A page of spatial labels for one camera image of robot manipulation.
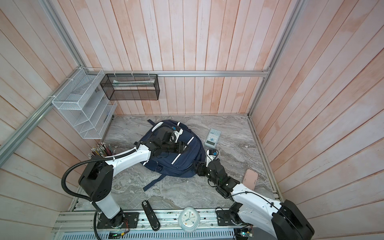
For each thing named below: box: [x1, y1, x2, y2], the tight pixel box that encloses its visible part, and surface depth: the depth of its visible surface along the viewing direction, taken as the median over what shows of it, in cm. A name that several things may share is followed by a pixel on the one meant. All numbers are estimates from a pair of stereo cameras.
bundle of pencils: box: [88, 142, 116, 159], surface depth 83 cm
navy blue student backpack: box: [143, 119, 206, 192], surface depth 88 cm
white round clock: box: [178, 206, 201, 233], surface depth 73 cm
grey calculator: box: [204, 128, 222, 149], surface depth 106 cm
